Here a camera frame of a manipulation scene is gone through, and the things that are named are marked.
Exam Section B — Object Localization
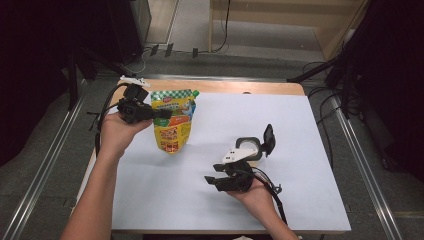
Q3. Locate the left hand-held gripper black cable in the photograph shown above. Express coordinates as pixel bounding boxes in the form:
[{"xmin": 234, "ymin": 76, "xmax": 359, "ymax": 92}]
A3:
[{"xmin": 94, "ymin": 82, "xmax": 130, "ymax": 158}]

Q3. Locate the metal floor rail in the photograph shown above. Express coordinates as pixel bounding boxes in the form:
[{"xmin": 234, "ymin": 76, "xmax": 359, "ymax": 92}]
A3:
[
  {"xmin": 333, "ymin": 96, "xmax": 404, "ymax": 240},
  {"xmin": 0, "ymin": 94, "xmax": 86, "ymax": 240}
]

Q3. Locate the person's right hand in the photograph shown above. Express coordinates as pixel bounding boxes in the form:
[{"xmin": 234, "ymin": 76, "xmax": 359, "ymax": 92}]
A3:
[{"xmin": 225, "ymin": 179, "xmax": 278, "ymax": 218}]

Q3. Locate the hand-held gripper black cable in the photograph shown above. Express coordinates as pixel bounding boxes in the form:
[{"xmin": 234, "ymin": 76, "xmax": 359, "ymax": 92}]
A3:
[
  {"xmin": 248, "ymin": 166, "xmax": 289, "ymax": 226},
  {"xmin": 94, "ymin": 82, "xmax": 130, "ymax": 158}
]

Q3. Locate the yellow green seasoning pouch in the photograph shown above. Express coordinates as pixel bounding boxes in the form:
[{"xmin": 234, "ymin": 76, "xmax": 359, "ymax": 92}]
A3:
[{"xmin": 150, "ymin": 88, "xmax": 201, "ymax": 155}]

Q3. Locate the black cabinet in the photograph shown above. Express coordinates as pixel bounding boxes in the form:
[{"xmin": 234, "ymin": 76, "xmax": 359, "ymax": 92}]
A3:
[{"xmin": 106, "ymin": 0, "xmax": 153, "ymax": 66}]

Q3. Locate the black hanging cable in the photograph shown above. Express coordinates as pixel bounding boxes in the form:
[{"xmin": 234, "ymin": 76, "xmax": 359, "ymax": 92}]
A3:
[{"xmin": 211, "ymin": 0, "xmax": 232, "ymax": 54}]

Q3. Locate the black curtain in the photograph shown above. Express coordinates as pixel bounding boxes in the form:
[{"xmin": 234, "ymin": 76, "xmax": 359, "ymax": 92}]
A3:
[
  {"xmin": 0, "ymin": 0, "xmax": 111, "ymax": 168},
  {"xmin": 333, "ymin": 0, "xmax": 424, "ymax": 183}
]

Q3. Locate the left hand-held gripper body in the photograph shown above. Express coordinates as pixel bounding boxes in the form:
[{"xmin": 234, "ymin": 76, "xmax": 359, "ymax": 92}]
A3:
[{"xmin": 116, "ymin": 75, "xmax": 158, "ymax": 125}]

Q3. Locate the black metal stand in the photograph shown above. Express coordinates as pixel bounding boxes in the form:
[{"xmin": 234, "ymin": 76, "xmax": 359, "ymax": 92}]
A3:
[{"xmin": 66, "ymin": 46, "xmax": 136, "ymax": 112}]

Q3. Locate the wooden table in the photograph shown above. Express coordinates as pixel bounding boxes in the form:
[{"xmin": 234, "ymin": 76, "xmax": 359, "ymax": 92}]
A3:
[{"xmin": 75, "ymin": 78, "xmax": 352, "ymax": 235}]

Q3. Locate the person's left hand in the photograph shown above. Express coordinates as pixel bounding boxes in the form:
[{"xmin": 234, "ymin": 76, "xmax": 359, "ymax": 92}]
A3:
[{"xmin": 99, "ymin": 111, "xmax": 154, "ymax": 159}]

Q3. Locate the glass jar with black lid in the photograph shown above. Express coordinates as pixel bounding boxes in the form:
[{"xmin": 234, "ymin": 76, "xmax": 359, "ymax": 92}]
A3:
[{"xmin": 234, "ymin": 123, "xmax": 277, "ymax": 168}]

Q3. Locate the right hand-held gripper black cable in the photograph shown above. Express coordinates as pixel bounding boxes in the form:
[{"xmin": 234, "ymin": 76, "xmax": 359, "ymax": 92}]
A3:
[{"xmin": 248, "ymin": 166, "xmax": 289, "ymax": 226}]

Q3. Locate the wooden shelf frame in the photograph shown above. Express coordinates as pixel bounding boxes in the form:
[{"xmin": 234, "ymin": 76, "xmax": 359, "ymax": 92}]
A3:
[{"xmin": 208, "ymin": 0, "xmax": 371, "ymax": 62}]

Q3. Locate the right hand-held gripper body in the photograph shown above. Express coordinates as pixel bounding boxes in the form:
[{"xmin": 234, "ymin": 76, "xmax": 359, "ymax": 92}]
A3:
[{"xmin": 213, "ymin": 146, "xmax": 265, "ymax": 194}]

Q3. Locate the black floor cable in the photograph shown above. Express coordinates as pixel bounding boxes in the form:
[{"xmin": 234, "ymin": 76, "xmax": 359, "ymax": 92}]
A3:
[{"xmin": 301, "ymin": 60, "xmax": 351, "ymax": 171}]

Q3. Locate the black stand leg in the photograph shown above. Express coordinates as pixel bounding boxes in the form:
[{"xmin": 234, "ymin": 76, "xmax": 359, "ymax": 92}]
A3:
[{"xmin": 286, "ymin": 58, "xmax": 338, "ymax": 84}]

